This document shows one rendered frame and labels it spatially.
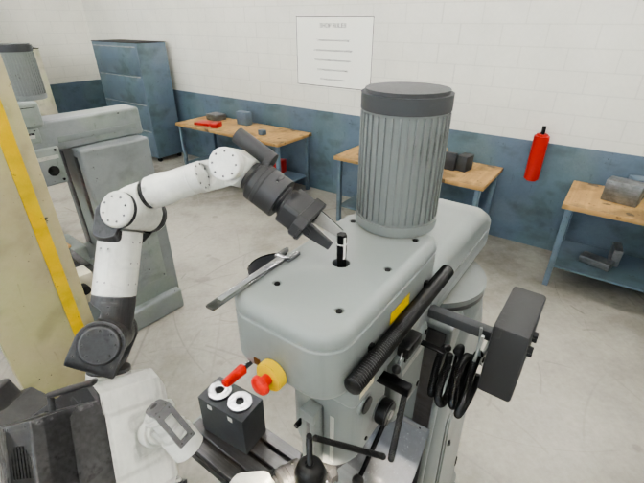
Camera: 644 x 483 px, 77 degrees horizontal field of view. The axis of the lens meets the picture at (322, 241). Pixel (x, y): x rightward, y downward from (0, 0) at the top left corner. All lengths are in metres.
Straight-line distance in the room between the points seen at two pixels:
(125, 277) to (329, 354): 0.49
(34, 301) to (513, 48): 4.57
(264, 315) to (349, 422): 0.40
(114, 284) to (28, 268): 1.47
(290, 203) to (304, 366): 0.31
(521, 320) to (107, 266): 0.93
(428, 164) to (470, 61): 4.16
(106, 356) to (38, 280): 1.54
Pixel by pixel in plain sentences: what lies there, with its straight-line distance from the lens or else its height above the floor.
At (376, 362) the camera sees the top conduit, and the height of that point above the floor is 1.80.
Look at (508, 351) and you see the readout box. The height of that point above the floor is 1.67.
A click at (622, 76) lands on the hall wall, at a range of 4.83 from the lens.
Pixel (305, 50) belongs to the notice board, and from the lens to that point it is 6.10.
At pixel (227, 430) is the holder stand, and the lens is 1.70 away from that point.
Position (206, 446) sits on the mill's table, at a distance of 1.79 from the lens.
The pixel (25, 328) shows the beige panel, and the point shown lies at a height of 0.99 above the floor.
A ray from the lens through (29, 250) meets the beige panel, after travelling 2.38.
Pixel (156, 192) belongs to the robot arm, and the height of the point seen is 2.02.
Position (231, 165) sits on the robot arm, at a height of 2.09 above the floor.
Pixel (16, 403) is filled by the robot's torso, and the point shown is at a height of 1.52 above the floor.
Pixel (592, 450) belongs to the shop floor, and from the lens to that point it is 3.27.
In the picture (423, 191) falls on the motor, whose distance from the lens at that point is 0.93.
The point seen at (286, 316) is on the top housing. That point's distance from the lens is 0.71.
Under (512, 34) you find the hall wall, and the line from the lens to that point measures 4.94.
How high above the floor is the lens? 2.34
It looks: 29 degrees down
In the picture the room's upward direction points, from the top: straight up
